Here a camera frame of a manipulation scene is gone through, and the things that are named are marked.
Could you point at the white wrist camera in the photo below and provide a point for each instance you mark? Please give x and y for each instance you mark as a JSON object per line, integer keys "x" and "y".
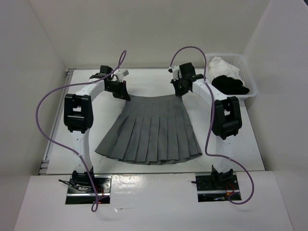
{"x": 120, "y": 74}
{"x": 176, "y": 72}

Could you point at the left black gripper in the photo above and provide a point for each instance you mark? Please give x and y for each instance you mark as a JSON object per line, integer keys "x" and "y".
{"x": 123, "y": 95}

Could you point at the black skirt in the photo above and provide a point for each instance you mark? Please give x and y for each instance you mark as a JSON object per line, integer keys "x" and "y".
{"x": 230, "y": 86}

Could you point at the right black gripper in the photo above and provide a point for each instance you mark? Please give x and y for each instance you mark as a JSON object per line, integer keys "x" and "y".
{"x": 178, "y": 92}

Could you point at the grey pleated skirt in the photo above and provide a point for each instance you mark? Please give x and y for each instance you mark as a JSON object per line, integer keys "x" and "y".
{"x": 151, "y": 131}

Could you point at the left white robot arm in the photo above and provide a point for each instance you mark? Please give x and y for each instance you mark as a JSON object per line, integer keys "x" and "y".
{"x": 79, "y": 118}

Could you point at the aluminium table edge rail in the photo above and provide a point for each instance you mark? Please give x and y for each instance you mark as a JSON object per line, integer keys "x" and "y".
{"x": 47, "y": 155}

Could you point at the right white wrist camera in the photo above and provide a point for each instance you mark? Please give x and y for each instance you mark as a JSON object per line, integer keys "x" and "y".
{"x": 176, "y": 72}

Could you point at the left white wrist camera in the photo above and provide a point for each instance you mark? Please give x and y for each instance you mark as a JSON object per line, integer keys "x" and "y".
{"x": 120, "y": 74}

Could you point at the white folded cloth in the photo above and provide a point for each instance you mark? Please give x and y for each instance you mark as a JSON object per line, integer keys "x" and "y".
{"x": 218, "y": 67}

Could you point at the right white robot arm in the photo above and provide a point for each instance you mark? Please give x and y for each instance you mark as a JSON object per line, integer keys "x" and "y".
{"x": 225, "y": 119}

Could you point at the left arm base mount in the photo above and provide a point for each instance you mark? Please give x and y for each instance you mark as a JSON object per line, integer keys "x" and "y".
{"x": 78, "y": 194}

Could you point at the white plastic basket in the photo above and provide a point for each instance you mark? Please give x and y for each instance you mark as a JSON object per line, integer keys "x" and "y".
{"x": 240, "y": 62}

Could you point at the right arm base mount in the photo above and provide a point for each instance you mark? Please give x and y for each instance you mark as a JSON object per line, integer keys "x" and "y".
{"x": 207, "y": 191}

